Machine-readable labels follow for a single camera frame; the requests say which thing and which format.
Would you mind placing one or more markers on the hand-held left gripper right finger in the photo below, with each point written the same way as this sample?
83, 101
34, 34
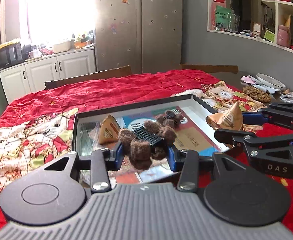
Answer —
172, 160

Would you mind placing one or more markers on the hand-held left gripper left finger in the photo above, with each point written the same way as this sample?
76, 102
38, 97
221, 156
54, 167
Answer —
118, 156

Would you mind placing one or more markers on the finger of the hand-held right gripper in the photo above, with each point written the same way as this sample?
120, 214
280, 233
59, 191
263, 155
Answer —
226, 136
251, 118

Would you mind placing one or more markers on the tan triangular snack packet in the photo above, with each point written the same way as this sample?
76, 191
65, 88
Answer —
226, 118
109, 130

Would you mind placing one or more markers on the brown fuzzy hair claw clip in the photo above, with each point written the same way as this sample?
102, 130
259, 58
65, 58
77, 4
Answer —
139, 153

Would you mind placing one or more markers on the black shallow tray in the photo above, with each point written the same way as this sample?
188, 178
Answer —
194, 132

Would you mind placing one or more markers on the wooden bead coaster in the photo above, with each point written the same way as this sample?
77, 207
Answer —
256, 94

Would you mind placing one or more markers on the pink tissue paper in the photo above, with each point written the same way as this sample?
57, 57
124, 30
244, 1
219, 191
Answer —
248, 79

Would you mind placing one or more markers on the white plate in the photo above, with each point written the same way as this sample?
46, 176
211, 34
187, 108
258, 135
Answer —
270, 81

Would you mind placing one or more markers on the clear plastic bag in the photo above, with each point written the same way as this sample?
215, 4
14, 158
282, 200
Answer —
292, 97

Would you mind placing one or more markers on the red printed bear blanket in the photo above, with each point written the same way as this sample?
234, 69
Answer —
136, 85

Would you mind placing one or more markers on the clear glass jars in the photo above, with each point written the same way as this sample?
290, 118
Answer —
232, 22

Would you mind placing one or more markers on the green card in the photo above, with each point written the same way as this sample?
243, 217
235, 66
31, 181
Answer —
222, 16

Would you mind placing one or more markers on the pink card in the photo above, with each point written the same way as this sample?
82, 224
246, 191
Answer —
213, 12

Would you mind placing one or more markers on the white base cabinet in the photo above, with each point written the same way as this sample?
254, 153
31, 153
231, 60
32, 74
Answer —
41, 72

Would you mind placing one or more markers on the orange box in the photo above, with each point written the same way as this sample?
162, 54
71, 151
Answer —
82, 45

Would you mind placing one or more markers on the white plastic basin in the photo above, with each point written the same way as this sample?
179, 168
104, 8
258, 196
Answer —
61, 47

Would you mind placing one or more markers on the silver double-door refrigerator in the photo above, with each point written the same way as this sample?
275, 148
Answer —
136, 30

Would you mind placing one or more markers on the white mug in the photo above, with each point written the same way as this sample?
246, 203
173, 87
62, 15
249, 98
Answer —
33, 54

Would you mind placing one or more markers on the black microwave oven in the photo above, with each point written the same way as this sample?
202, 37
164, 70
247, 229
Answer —
9, 56

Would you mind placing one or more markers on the yellow microwave cover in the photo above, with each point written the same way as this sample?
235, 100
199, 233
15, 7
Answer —
7, 43

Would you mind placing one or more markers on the bright window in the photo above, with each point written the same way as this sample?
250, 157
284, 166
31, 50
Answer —
59, 10

